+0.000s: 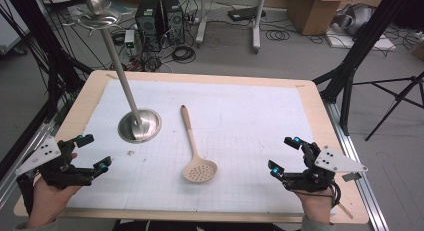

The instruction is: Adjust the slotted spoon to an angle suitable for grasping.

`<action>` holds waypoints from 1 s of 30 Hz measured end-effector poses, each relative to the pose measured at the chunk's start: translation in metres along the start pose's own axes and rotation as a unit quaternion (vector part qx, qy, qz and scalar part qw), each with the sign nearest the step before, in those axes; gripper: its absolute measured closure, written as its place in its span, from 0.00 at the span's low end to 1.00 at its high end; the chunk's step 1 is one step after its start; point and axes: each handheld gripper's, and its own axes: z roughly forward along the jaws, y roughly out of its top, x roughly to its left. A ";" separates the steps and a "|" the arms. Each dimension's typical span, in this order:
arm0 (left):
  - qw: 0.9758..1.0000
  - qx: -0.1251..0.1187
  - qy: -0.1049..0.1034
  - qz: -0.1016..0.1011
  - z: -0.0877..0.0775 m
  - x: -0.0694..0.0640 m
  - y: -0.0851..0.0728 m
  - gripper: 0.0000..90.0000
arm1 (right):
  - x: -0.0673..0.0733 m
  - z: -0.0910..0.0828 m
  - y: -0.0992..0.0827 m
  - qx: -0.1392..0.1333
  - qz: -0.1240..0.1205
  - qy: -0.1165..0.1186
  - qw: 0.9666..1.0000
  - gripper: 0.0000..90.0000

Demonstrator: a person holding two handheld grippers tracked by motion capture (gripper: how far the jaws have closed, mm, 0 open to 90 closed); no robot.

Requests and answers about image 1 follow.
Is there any metal utensil rack stand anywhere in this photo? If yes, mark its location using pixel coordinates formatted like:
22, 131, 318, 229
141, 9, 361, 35
62, 0, 163, 145

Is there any black wrist strap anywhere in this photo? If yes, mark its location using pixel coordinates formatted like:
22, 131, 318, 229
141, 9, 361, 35
15, 171, 35, 216

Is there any white cabinet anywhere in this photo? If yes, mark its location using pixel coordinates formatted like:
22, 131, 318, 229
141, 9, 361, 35
0, 0, 31, 56

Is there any white grid mat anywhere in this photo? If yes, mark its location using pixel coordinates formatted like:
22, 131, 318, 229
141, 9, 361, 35
67, 78, 335, 215

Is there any black computer tower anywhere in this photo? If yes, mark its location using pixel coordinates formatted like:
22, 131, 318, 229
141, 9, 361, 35
134, 0, 165, 53
161, 0, 186, 46

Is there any person's right hand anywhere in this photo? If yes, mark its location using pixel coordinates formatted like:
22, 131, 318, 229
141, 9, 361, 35
292, 186, 335, 225

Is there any white stand leg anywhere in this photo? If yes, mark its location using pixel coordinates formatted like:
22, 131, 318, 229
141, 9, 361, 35
251, 0, 268, 54
195, 0, 210, 48

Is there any black frame post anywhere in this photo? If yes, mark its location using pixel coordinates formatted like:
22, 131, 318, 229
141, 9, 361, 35
312, 0, 413, 136

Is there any open cardboard box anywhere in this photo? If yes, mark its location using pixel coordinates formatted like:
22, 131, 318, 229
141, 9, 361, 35
286, 0, 351, 37

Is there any person's left hand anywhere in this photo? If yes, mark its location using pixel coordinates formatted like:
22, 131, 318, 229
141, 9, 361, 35
25, 152, 82, 229

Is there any silver vacuum cleaner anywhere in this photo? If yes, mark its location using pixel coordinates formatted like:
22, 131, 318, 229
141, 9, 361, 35
332, 3, 377, 37

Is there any black tripod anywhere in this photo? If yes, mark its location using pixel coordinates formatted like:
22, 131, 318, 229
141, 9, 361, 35
352, 70, 424, 142

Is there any beige slotted spoon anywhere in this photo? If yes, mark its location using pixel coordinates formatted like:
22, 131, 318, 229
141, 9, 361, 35
180, 104, 219, 184

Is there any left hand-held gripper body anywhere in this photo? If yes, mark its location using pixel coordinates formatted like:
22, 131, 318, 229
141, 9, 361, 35
14, 134, 98, 190

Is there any white foam board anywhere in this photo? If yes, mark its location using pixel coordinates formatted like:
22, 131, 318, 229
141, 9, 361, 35
325, 31, 398, 52

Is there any flat black device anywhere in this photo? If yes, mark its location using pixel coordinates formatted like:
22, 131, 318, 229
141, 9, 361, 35
227, 6, 267, 23

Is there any black frame with cables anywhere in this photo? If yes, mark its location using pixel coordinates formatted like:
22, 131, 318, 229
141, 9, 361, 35
0, 0, 95, 179

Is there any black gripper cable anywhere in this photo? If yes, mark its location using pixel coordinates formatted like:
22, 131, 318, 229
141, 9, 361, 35
293, 179, 343, 209

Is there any thin wooden stick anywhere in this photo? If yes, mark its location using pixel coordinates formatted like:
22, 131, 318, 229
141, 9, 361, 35
335, 202, 355, 221

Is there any small grey device box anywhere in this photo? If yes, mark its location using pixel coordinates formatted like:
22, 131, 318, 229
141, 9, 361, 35
123, 29, 136, 49

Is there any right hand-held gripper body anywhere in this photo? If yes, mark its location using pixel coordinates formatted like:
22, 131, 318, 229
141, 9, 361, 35
281, 141, 369, 193

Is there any grey tape piece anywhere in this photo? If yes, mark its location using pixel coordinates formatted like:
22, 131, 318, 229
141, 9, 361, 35
341, 172, 363, 183

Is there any black cable coil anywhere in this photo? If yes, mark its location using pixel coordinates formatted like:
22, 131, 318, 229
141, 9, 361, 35
171, 45, 197, 65
265, 29, 291, 42

